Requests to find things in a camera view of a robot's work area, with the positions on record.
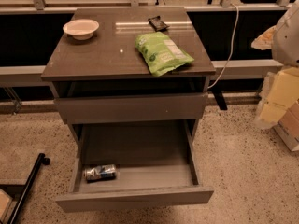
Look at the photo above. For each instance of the grey metal rail frame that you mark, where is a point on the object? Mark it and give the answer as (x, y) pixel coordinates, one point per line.
(30, 76)

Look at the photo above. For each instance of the white bowl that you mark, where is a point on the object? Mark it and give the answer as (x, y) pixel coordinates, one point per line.
(81, 29)

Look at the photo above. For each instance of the open grey middle drawer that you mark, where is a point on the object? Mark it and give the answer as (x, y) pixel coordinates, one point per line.
(155, 164)

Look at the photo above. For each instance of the green chip bag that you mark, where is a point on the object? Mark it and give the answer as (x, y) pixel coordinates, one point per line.
(161, 53)

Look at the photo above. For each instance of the crushed redbull can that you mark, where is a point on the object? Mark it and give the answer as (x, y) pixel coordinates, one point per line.
(100, 172)

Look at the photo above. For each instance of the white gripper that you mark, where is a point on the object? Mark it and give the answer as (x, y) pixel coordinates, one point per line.
(287, 42)

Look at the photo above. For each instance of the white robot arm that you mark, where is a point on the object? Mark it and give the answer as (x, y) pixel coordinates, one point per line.
(285, 46)

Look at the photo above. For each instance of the closed grey top drawer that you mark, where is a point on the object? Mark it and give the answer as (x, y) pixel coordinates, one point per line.
(131, 108)

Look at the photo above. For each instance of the cardboard box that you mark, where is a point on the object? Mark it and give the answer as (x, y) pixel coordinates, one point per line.
(288, 128)

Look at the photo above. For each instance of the black wheeled stand leg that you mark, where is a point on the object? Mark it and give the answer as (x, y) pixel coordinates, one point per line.
(40, 160)

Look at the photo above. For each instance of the grey drawer cabinet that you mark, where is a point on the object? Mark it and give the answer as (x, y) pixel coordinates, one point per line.
(108, 64)

